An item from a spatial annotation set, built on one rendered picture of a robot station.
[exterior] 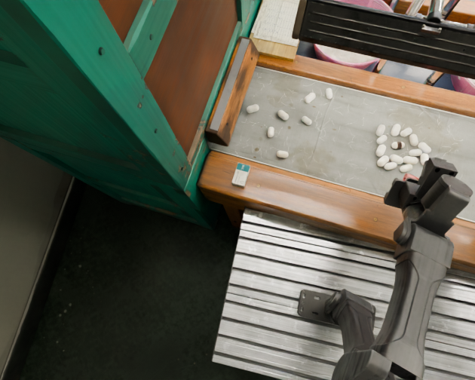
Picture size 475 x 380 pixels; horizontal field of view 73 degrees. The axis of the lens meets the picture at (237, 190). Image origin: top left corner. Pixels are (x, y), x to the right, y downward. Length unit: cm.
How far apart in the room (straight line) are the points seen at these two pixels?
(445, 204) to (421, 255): 10
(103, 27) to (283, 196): 61
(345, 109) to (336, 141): 10
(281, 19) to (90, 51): 81
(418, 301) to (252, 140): 59
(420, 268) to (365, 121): 53
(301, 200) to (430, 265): 37
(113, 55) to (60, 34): 8
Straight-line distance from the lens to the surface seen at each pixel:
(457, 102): 112
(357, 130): 100
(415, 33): 72
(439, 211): 66
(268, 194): 86
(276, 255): 93
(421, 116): 108
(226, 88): 88
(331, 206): 88
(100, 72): 40
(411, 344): 56
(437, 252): 63
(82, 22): 38
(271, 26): 110
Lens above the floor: 160
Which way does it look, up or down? 75 degrees down
